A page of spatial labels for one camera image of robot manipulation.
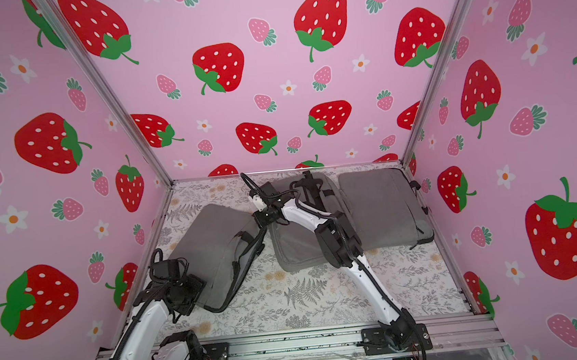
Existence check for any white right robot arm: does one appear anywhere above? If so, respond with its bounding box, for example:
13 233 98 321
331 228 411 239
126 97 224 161
254 199 424 351

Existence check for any grey laptop sleeve bag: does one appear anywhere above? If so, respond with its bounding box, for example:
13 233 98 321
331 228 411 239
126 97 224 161
338 167 435 250

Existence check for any grey backpack with black straps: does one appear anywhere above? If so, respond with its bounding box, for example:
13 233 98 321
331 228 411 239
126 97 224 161
268 171 357 272

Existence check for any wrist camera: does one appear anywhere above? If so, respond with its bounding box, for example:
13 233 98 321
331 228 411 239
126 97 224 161
150 259 186 284
249 183 285 211

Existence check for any aluminium frame post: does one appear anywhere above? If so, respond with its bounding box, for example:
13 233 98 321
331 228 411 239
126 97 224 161
33 0 174 189
401 0 473 166

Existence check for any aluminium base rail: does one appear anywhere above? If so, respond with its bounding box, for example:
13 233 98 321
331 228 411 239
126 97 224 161
79 310 516 360

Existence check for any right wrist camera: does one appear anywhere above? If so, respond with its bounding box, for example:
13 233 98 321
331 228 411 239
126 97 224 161
249 183 285 211

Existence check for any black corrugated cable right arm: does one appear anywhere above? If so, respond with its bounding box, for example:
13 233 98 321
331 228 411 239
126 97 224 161
288 178 429 360

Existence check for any aluminium frame post left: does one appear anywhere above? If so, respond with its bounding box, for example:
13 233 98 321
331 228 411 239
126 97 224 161
33 0 174 189

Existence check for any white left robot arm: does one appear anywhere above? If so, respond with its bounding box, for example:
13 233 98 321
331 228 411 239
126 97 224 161
108 274 211 360

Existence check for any aluminium frame post right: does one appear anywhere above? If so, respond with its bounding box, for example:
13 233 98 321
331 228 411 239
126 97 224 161
401 0 473 166

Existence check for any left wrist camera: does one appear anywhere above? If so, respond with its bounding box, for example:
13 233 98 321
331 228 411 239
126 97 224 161
150 259 186 284

